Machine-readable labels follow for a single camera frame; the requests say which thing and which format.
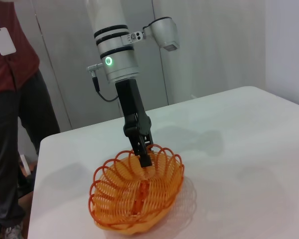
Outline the white ID badge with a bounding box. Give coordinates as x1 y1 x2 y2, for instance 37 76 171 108
0 26 17 56

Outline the grey sneaker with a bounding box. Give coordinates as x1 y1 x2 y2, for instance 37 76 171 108
0 223 24 239

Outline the silver connector with black cable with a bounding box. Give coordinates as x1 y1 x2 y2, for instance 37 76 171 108
86 63 121 102

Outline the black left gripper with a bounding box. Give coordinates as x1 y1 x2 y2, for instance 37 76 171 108
114 79 154 168

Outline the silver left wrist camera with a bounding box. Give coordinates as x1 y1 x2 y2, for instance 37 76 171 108
128 16 182 52

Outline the orange woven plastic basket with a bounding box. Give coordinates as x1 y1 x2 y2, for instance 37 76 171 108
89 143 185 237

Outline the grey metal cabinet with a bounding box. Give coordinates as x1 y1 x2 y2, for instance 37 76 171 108
27 0 169 132

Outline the person in red shirt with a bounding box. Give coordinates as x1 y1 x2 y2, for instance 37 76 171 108
0 0 61 239

